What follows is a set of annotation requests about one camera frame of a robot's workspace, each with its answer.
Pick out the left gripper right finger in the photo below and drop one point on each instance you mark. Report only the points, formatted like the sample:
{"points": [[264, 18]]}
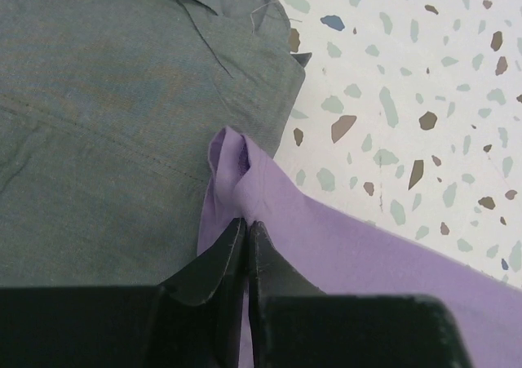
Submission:
{"points": [[295, 324]]}

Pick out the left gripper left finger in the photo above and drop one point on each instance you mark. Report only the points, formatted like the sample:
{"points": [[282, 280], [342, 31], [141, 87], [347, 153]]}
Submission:
{"points": [[192, 319]]}

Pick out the purple t shirt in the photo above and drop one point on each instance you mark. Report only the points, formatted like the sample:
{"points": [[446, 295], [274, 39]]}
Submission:
{"points": [[340, 254]]}

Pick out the folded grey t shirt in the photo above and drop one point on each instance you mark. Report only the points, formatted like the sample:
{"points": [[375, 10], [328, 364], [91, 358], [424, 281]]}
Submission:
{"points": [[107, 109]]}

